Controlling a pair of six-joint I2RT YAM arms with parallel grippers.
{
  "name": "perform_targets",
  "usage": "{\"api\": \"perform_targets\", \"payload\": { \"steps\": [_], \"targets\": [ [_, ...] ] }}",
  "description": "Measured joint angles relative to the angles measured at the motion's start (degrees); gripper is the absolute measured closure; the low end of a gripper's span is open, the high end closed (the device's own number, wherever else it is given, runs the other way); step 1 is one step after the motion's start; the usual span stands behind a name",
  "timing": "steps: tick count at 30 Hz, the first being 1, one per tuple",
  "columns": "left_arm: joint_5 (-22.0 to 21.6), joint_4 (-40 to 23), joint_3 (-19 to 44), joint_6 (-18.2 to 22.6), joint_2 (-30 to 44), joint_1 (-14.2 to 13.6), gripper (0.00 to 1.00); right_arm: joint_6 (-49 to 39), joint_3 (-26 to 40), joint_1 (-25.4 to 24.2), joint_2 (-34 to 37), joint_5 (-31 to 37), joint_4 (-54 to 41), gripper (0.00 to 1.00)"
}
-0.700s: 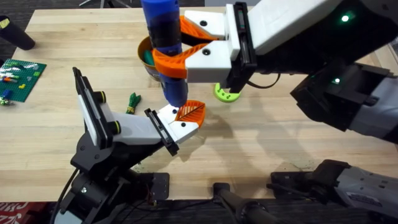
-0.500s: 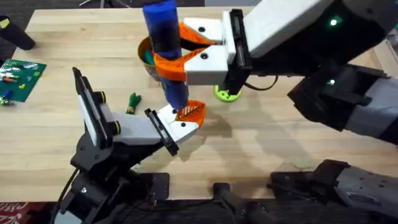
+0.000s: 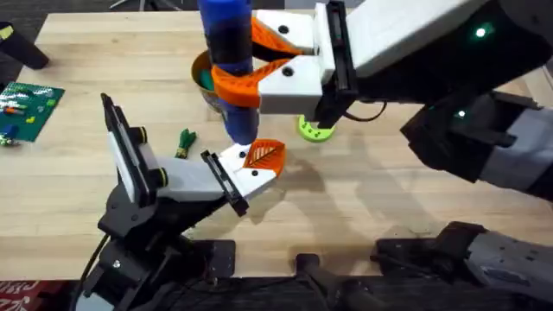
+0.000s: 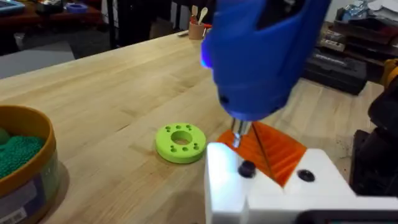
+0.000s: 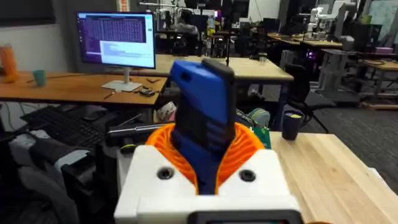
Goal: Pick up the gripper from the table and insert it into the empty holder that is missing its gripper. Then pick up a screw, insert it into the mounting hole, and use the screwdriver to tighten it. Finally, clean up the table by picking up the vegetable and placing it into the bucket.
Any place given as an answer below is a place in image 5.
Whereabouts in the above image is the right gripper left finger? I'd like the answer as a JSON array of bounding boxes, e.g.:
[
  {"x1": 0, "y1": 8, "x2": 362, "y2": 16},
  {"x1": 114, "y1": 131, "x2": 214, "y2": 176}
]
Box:
[{"x1": 113, "y1": 123, "x2": 200, "y2": 224}]

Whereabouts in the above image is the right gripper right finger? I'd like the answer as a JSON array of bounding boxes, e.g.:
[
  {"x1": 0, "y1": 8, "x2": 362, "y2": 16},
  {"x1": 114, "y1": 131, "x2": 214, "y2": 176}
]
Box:
[{"x1": 216, "y1": 122, "x2": 292, "y2": 197}]

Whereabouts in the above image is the blue electric screwdriver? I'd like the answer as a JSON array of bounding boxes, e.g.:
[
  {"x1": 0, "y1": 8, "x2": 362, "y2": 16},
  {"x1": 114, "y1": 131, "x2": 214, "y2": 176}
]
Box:
[{"x1": 169, "y1": 58, "x2": 237, "y2": 195}]

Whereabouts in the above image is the green board with blocks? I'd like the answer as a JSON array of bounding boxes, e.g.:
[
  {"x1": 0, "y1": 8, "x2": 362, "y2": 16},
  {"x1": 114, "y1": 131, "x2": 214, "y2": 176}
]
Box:
[{"x1": 251, "y1": 125, "x2": 272, "y2": 150}]

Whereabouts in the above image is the dark blue cup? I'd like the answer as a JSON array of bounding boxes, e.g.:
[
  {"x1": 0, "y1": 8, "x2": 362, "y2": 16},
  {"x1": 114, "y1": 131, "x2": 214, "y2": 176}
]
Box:
[{"x1": 280, "y1": 110, "x2": 304, "y2": 141}]

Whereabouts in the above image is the black computer mouse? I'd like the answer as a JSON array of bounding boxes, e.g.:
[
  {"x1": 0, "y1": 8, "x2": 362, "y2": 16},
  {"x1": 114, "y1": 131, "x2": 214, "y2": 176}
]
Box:
[{"x1": 81, "y1": 105, "x2": 109, "y2": 122}]

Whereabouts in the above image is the small black device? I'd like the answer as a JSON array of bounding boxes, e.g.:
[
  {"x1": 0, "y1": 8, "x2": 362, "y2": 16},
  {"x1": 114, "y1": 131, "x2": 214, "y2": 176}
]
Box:
[{"x1": 138, "y1": 88, "x2": 156, "y2": 98}]

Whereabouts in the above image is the black office chair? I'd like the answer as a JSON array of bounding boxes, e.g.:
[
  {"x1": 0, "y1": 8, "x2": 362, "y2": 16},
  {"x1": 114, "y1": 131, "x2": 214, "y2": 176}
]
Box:
[{"x1": 284, "y1": 63, "x2": 337, "y2": 134}]

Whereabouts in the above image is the black keyboard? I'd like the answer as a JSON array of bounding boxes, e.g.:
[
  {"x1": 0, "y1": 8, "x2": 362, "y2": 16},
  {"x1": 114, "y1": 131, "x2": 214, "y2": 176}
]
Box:
[{"x1": 19, "y1": 105, "x2": 107, "y2": 147}]

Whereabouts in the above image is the pale wooden office table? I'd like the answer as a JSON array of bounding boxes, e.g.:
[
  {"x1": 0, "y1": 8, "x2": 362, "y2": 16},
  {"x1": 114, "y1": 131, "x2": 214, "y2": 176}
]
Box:
[{"x1": 130, "y1": 54, "x2": 295, "y2": 84}]

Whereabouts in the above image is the brown wooden desk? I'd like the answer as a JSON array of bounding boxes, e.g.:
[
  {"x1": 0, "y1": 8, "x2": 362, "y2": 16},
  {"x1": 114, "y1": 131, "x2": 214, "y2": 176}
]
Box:
[{"x1": 0, "y1": 70, "x2": 169, "y2": 107}]

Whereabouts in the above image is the computer monitor on white stand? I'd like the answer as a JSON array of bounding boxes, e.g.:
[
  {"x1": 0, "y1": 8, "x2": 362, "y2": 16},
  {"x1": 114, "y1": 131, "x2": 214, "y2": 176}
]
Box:
[{"x1": 76, "y1": 11, "x2": 157, "y2": 93}]

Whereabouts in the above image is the teal cup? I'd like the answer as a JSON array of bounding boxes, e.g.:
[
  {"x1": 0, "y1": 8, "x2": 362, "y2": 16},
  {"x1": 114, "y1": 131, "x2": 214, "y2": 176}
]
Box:
[{"x1": 32, "y1": 69, "x2": 47, "y2": 88}]

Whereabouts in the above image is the pink box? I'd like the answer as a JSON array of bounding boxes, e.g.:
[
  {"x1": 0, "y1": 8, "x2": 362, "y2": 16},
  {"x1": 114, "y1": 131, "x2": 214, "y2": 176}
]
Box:
[{"x1": 374, "y1": 46, "x2": 394, "y2": 55}]

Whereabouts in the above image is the orange bottle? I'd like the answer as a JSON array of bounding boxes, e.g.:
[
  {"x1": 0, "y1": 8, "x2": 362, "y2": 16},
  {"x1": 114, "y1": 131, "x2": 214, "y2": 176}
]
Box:
[{"x1": 0, "y1": 43, "x2": 19, "y2": 84}]

